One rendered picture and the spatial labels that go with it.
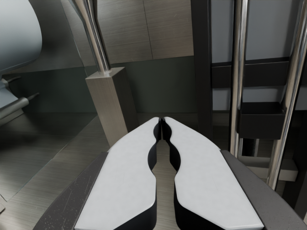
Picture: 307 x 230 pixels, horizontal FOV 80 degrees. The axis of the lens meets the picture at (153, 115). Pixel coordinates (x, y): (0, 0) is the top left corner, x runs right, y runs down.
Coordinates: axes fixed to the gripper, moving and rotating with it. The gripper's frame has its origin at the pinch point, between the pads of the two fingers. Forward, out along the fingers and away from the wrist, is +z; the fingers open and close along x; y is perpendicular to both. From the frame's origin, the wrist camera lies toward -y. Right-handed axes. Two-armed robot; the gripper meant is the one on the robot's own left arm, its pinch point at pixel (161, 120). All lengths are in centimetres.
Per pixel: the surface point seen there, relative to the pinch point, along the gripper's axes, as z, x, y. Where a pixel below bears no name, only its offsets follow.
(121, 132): 37.8, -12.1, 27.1
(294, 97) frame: 9.1, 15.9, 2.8
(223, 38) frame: 13.7, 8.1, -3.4
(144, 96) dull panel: 64, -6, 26
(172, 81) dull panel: 60, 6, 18
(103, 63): 40.9, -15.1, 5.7
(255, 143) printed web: 21.4, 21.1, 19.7
